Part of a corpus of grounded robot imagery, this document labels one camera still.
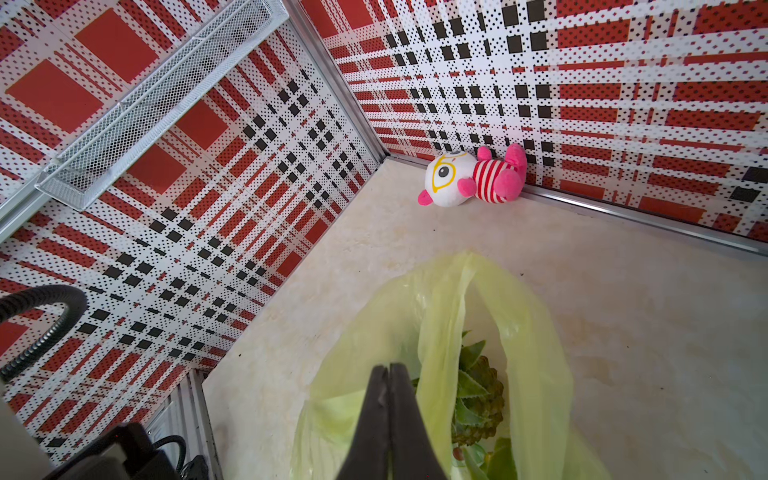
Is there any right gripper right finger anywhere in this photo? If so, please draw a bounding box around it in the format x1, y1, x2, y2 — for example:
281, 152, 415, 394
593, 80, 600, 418
388, 363, 447, 479

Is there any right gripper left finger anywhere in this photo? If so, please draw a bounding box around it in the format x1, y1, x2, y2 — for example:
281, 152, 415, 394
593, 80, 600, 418
337, 366, 390, 480

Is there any pineapple front yellow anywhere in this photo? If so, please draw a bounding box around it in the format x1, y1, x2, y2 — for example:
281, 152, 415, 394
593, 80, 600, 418
451, 340, 505, 447

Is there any yellow-green plastic bag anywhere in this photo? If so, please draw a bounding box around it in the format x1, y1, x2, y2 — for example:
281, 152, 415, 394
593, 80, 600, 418
289, 252, 608, 479

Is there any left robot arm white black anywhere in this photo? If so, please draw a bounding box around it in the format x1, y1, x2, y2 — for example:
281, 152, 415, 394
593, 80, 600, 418
4, 280, 221, 479

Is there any pink striped plush toy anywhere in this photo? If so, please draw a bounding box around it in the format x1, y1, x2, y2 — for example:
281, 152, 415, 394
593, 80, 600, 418
417, 144, 527, 207

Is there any white wire mesh shelf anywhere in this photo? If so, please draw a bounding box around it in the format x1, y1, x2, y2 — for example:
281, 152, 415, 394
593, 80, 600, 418
35, 0, 289, 211

